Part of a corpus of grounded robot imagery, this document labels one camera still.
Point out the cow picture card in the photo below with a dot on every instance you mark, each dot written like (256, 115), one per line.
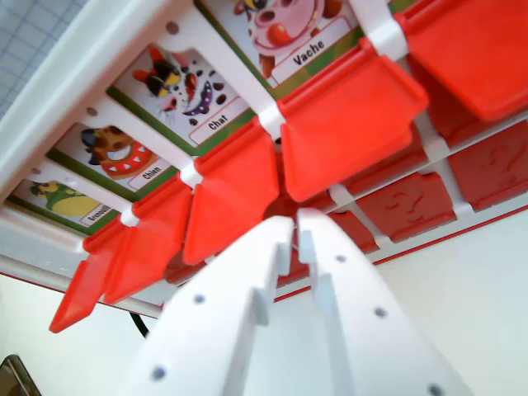
(280, 29)

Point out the frog picture card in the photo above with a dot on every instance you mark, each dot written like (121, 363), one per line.
(62, 200)

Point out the red and white game board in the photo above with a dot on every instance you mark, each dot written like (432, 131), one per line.
(33, 123)

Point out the red plastic flap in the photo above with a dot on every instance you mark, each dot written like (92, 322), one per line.
(144, 247)
(231, 194)
(474, 53)
(342, 128)
(78, 297)

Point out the cat picture card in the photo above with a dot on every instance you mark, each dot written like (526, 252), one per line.
(181, 95)

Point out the dog picture card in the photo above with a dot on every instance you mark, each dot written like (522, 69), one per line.
(115, 156)

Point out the black box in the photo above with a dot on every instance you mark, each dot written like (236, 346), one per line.
(14, 377)

